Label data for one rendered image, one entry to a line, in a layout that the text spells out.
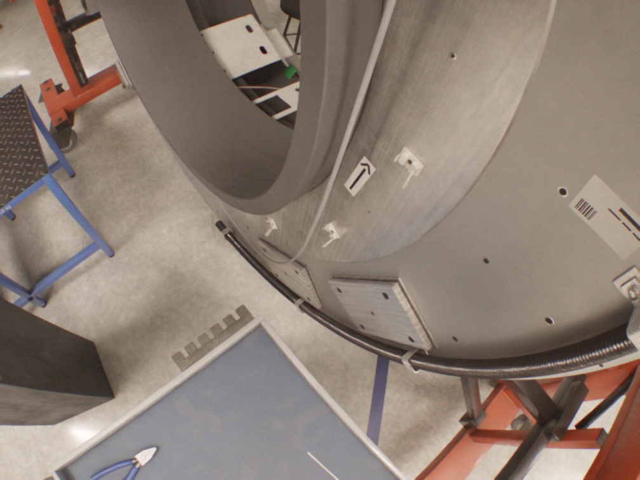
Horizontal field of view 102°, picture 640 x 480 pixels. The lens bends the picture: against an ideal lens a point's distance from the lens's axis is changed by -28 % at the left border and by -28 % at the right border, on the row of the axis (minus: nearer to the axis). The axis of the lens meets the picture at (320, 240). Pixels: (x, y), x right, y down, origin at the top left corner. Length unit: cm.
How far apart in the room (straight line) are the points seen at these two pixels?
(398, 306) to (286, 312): 100
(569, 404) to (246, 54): 119
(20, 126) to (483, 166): 133
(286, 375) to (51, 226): 141
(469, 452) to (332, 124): 116
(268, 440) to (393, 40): 64
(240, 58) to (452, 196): 80
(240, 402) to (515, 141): 61
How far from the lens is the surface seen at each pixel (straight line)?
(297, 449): 70
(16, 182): 120
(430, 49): 24
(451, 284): 35
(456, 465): 127
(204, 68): 93
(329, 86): 25
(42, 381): 105
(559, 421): 92
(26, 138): 131
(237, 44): 102
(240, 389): 69
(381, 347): 54
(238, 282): 143
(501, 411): 135
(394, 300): 42
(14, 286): 150
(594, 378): 105
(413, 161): 28
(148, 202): 167
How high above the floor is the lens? 135
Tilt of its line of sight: 63 degrees down
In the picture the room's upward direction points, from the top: 18 degrees clockwise
